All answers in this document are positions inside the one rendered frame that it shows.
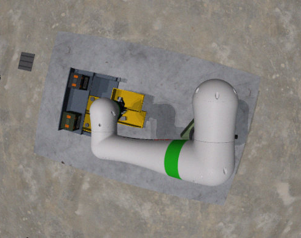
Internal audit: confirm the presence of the dark blue-grey metal shelf rack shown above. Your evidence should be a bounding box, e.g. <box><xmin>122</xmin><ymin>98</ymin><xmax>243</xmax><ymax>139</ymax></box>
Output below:
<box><xmin>58</xmin><ymin>67</ymin><xmax>120</xmax><ymax>137</ymax></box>

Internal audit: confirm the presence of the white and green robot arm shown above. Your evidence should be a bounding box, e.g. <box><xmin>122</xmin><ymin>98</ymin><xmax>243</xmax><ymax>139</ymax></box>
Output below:
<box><xmin>89</xmin><ymin>79</ymin><xmax>238</xmax><ymax>186</ymax></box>

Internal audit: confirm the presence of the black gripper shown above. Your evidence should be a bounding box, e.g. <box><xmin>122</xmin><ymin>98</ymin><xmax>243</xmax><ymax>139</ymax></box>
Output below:
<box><xmin>117</xmin><ymin>97</ymin><xmax>127</xmax><ymax>111</ymax></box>

